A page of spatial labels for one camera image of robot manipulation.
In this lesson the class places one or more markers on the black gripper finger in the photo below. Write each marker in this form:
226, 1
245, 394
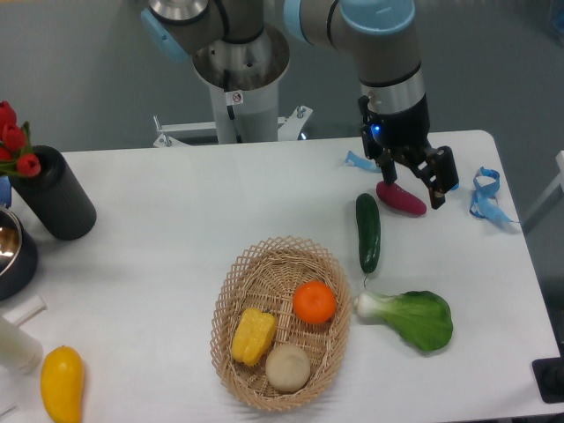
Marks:
436, 168
387, 166

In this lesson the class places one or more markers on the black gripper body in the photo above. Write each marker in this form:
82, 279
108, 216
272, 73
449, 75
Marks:
402, 135

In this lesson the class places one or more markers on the yellow bell pepper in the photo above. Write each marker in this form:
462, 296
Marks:
253, 336

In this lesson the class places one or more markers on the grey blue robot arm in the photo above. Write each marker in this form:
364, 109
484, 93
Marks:
379, 36

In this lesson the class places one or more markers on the woven wicker basket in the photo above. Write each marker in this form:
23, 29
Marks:
265, 276

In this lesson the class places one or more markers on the purple sweet potato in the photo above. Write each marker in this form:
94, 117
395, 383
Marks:
400, 200

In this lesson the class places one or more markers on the green cucumber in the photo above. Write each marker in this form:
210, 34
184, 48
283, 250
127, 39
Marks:
369, 232

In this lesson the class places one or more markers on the green bok choy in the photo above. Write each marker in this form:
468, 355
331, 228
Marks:
421, 318

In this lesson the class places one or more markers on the orange fruit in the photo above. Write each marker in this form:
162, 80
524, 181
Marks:
314, 302

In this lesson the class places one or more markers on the beige round bun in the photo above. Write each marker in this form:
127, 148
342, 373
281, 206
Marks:
287, 368

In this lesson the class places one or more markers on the black device at table edge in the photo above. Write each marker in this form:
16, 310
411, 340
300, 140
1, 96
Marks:
549, 377

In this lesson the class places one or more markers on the black cylindrical vase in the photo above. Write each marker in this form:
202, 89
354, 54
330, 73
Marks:
56, 196

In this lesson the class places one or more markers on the red tulip bouquet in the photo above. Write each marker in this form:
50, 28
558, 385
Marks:
17, 156

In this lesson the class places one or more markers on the dark metal bowl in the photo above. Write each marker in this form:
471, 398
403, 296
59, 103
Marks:
19, 255

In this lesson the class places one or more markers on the blue object at left edge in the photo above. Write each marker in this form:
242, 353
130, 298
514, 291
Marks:
5, 192

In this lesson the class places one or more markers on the yellow mango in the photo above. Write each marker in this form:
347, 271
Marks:
62, 383

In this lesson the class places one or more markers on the white small box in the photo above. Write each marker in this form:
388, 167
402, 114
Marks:
25, 310

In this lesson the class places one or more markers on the white plastic bottle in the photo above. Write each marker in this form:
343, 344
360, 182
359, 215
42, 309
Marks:
20, 352

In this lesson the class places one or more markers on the white frame at right edge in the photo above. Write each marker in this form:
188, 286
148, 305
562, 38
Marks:
547, 200

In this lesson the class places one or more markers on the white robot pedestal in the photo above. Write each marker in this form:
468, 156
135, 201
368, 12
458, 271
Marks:
243, 84

